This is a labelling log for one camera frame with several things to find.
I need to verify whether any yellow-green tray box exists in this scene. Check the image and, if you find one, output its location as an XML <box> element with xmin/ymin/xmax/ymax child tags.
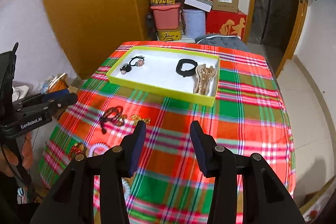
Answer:
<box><xmin>106</xmin><ymin>46</ymin><xmax>220</xmax><ymax>107</ymax></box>

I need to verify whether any yellow round tin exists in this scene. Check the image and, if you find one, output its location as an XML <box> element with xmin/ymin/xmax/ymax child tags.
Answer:
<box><xmin>157</xmin><ymin>23</ymin><xmax>182</xmax><ymax>42</ymax></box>

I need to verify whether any person left hand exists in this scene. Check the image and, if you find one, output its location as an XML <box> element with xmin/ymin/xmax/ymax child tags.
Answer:
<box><xmin>1</xmin><ymin>132</ymin><xmax>33</xmax><ymax>177</ymax></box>

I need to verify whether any white striped flat box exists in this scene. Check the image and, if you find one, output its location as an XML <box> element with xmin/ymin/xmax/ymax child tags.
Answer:
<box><xmin>176</xmin><ymin>0</ymin><xmax>213</xmax><ymax>12</ymax></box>

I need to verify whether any grey quilted cushion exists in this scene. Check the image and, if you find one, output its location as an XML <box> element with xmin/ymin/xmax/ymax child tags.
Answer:
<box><xmin>195</xmin><ymin>34</ymin><xmax>249</xmax><ymax>52</ymax></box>

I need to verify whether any red bead bracelet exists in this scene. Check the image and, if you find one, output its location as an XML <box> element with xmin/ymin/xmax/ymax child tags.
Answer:
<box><xmin>68</xmin><ymin>141</ymin><xmax>88</xmax><ymax>160</ymax></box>

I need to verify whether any black hair band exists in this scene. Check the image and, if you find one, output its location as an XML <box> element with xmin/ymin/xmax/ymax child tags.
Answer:
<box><xmin>175</xmin><ymin>59</ymin><xmax>198</xmax><ymax>77</ymax></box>

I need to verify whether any beige claw hair clip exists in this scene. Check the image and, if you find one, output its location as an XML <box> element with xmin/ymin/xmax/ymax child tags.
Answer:
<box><xmin>194</xmin><ymin>64</ymin><xmax>217</xmax><ymax>96</ymax></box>

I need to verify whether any gold chain bracelet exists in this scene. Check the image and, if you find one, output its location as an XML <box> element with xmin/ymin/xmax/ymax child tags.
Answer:
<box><xmin>130</xmin><ymin>114</ymin><xmax>152</xmax><ymax>126</ymax></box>

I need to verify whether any wooden door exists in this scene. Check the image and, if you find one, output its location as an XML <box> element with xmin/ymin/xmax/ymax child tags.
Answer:
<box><xmin>248</xmin><ymin>0</ymin><xmax>308</xmax><ymax>76</ymax></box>

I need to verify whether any plaid tablecloth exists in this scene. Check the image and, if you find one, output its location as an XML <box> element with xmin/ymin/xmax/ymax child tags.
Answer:
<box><xmin>39</xmin><ymin>42</ymin><xmax>295</xmax><ymax>223</ymax></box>

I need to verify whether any dark red bead necklace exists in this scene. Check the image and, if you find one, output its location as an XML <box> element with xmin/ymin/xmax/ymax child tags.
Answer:
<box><xmin>98</xmin><ymin>105</ymin><xmax>128</xmax><ymax>135</ymax></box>

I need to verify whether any light blue bucket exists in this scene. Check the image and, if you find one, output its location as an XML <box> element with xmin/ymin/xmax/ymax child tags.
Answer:
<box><xmin>182</xmin><ymin>9</ymin><xmax>206</xmax><ymax>39</ymax></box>

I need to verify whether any purple-white spiral hair tie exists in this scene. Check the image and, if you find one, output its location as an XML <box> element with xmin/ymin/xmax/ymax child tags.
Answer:
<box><xmin>88</xmin><ymin>142</ymin><xmax>112</xmax><ymax>158</ymax></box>

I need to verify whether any wooden wardrobe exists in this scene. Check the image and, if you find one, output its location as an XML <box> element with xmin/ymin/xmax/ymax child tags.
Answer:
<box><xmin>43</xmin><ymin>0</ymin><xmax>150</xmax><ymax>79</ymax></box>

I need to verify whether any red gift box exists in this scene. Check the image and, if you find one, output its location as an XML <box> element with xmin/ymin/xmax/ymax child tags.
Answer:
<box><xmin>206</xmin><ymin>10</ymin><xmax>247</xmax><ymax>40</ymax></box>

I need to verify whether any black pompom hair tie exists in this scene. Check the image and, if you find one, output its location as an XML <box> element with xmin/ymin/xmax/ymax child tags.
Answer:
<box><xmin>119</xmin><ymin>63</ymin><xmax>133</xmax><ymax>75</ymax></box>

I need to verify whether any pink plastic bin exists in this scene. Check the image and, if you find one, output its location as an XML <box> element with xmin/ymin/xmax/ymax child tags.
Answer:
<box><xmin>150</xmin><ymin>3</ymin><xmax>181</xmax><ymax>30</ymax></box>

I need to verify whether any black hair tie pink charm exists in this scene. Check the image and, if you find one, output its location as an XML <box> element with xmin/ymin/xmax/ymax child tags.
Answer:
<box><xmin>129</xmin><ymin>56</ymin><xmax>145</xmax><ymax>67</ymax></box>

